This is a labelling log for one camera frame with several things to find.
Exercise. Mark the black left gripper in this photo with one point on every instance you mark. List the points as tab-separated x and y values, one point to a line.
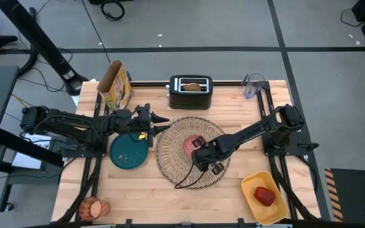
144	118

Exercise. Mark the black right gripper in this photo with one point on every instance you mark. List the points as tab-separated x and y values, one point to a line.
209	153

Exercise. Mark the red patterned bowl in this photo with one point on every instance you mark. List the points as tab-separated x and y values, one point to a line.
188	147

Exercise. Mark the teal round plate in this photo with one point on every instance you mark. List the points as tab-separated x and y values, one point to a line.
128	155

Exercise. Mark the brown toast slice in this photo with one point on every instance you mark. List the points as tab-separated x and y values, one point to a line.
192	87

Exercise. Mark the cardboard cereal box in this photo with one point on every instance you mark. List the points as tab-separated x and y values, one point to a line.
119	92

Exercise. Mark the yellow plastic bin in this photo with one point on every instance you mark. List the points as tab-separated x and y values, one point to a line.
252	187

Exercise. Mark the red apple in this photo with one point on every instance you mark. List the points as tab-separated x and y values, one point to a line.
264	196

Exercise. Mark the iridescent purple spoon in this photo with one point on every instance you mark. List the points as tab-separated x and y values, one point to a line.
245	79

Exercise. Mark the orange patterned tumbler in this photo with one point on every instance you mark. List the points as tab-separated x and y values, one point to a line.
93	209

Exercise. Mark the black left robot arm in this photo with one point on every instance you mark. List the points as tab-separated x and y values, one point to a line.
74	125

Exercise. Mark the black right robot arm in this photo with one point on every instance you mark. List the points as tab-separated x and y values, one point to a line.
252	130

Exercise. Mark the round wicker placemat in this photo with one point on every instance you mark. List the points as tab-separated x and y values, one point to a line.
173	158

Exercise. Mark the black two-slot toaster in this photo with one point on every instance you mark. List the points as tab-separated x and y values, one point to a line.
189	101

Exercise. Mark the clear plastic cup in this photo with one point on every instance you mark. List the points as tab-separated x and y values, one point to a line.
251	92

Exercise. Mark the white printed paper sheet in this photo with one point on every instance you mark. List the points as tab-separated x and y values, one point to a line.
40	141

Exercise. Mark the white plain paper sheet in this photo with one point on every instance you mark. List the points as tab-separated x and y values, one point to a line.
27	161

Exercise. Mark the black mat with hazard stripes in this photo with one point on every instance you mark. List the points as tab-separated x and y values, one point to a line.
356	196

